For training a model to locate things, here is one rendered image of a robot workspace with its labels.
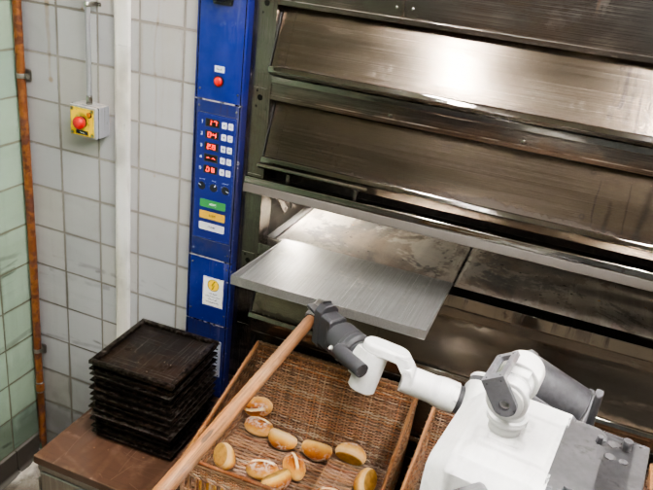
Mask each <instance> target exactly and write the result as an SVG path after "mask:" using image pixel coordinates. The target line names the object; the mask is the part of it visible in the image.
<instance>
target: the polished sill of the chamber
mask: <svg viewBox="0 0 653 490"><path fill-rule="evenodd" d="M281 241H282V240H278V239H274V238H270V237H265V238H263V239H262V240H261V241H260V242H259V243H258V254H260V255H262V254H263V253H265V252H266V251H268V250H269V249H271V248H272V247H274V246H275V245H277V244H278V243H280V242H281ZM443 305H447V306H450V307H454V308H458V309H460V310H464V311H468V312H471V313H475V314H478V315H482V316H486V317H489V318H493V319H497V320H500V321H503V322H507V323H510V324H514V325H518V326H521V327H525V328H528V329H532V330H536V331H539V332H543V333H549V334H553V335H556V336H559V337H563V338H567V339H570V340H574V341H577V342H581V343H585V344H588V345H592V346H596V347H599V348H602V349H606V350H609V351H613V352H616V353H620V354H624V355H627V356H631V357H635V358H638V359H642V360H645V361H648V362H652V363H653V339H651V338H647V337H643V336H640V335H636V334H632V333H628V332H622V331H618V330H614V329H612V328H608V327H604V326H600V325H597V324H593V323H589V322H585V321H581V320H578V319H574V318H570V317H567V316H564V315H560V314H556V313H552V312H549V311H545V310H541V309H537V308H534V307H530V306H526V305H523V304H519V303H516V302H512V301H508V300H504V299H501V298H497V297H490V296H487V295H483V294H479V293H475V292H473V291H469V290H465V289H461V288H457V287H454V286H452V287H451V289H450V291H449V293H448V295H447V297H446V298H445V300H444V302H443Z"/></svg>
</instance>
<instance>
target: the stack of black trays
mask: <svg viewBox="0 0 653 490"><path fill-rule="evenodd" d="M219 343H220V342H219V341H217V340H214V339H211V338H208V337H205V336H201V335H198V334H195V333H191V332H186V331H183V330H179V329H176V328H173V327H169V326H166V325H163V324H161V323H157V322H154V321H151V320H147V319H144V318H143V319H142V320H141V321H139V322H138V323H136V324H135V325H134V326H133V327H131V328H130V329H129V330H127V331H126V332H124V333H123V334H122V335H121V336H119V337H118V338H117V339H115V340H114V341H113V342H111V343H110V344H109V345H108V346H106V347H105V348H104V349H102V350H101V351H100V352H98V353H97V354H96V355H94V356H93V357H92V358H91V359H89V360H88V363H89V364H92V366H91V367H89V369H92V372H90V373H89V374H91V375H94V376H93V377H92V378H90V379H89V380H90V381H93V382H94V383H93V384H91V385H90V386H89V387H88V388H90V389H93V391H92V392H91V393H90V395H93V397H91V398H90V400H92V401H93V402H92V403H91V404H90V405H89V407H91V408H93V411H92V412H90V413H89V414H92V416H90V417H89V419H92V420H94V422H93V423H92V424H91V425H90V426H92V427H94V428H93V429H92V431H93V432H95V433H96V434H97V435H98V436H101V437H104V438H108V439H110V440H113V441H116V442H119V443H122V444H124V445H127V446H130V447H133V448H136V449H138V450H141V451H144V452H147V453H150V454H152V455H155V456H157V457H160V458H163V459H165V460H168V461H169V460H171V459H172V458H173V456H174V455H175V454H176V453H177V452H178V451H179V449H180V448H181V447H182V446H183V445H184V444H185V442H186V441H187V440H188V439H189V437H190V436H191V435H192V434H193V433H194V432H195V430H196V429H197V428H198V427H199V426H200V425H201V423H202V422H203V421H204V420H205V419H206V418H207V415H209V414H210V412H211V410H212V408H213V406H212V405H213V404H214V402H211V399H212V398H213V397H215V395H213V393H214V392H215V390H214V389H213V388H214V387H215V385H216V384H214V381H215V380H216V379H217V378H215V377H213V376H214V375H215V374H216V372H215V371H213V370H214V369H215V368H216V367H215V366H212V364H213V363H214V362H215V361H216V360H217V359H215V358H214V357H215V356H216V355H217V353H214V352H213V351H214V350H215V349H216V348H217V346H218V345H219Z"/></svg>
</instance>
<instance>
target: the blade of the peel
mask: <svg viewBox="0 0 653 490"><path fill-rule="evenodd" d="M230 284H232V285H235V286H238V287H242V288H245V289H249V290H252V291H256V292H259V293H262V294H266V295H269V296H273V297H275V298H281V299H285V300H288V301H291V302H295V303H298V304H302V305H305V306H307V304H309V303H315V302H316V301H317V299H318V298H320V299H323V300H331V303H332V304H334V305H335V306H336V307H337V308H338V313H339V314H341V315H342V316H343V317H346V318H349V319H352V320H356V321H359V322H363V323H366V324H369V325H372V326H375V327H379V328H382V329H386V330H389V331H393V332H396V333H402V334H405V335H409V336H412V337H416V338H419V339H422V340H425V338H426V336H427V334H428V332H429V330H430V327H431V325H432V323H433V321H434V320H435V318H436V316H437V314H438V312H439V310H440V308H441V306H442V304H443V302H444V300H445V298H446V297H447V295H448V293H449V291H450V289H451V287H452V286H453V283H451V282H447V281H444V280H440V279H436V278H432V277H428V276H426V275H422V274H418V273H414V272H410V271H406V270H403V269H399V268H395V267H391V266H387V265H384V264H380V263H377V262H370V261H367V260H363V259H359V258H355V257H351V256H348V255H344V254H340V253H336V252H332V251H330V250H326V249H322V248H318V247H314V246H310V245H307V244H303V243H299V242H295V241H291V240H289V239H284V240H282V241H281V242H280V243H278V244H277V245H275V246H274V247H272V248H271V249H269V250H268V251H266V252H265V253H263V254H262V255H260V256H259V257H257V258H256V259H254V260H253V261H251V262H249V263H248V264H246V265H245V266H243V267H242V268H240V269H239V270H237V271H236V272H234V273H233V274H231V276H230Z"/></svg>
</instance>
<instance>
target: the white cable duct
mask: <svg viewBox="0 0 653 490"><path fill-rule="evenodd" d="M114 26H115V160H116V293H117V338H118V337H119V336H121V335H122V334H123V333H125V332H126V331H127V330H129V329H130V86H131V0H114Z"/></svg>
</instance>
